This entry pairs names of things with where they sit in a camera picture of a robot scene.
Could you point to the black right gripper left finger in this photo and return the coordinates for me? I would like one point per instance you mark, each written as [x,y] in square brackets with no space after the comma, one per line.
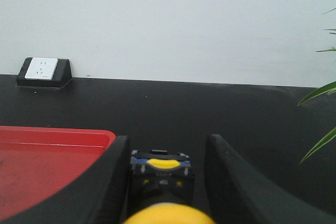
[96,196]

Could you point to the red plastic tray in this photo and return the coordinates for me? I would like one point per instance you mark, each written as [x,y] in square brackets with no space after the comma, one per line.
[37,162]

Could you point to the black white power socket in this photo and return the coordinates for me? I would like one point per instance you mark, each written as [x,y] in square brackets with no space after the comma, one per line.
[44,73]

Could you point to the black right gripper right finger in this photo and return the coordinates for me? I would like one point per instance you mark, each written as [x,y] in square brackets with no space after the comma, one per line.
[238,193]

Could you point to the yellow mushroom push button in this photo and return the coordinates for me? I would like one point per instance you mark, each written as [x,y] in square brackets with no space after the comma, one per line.
[161,189]

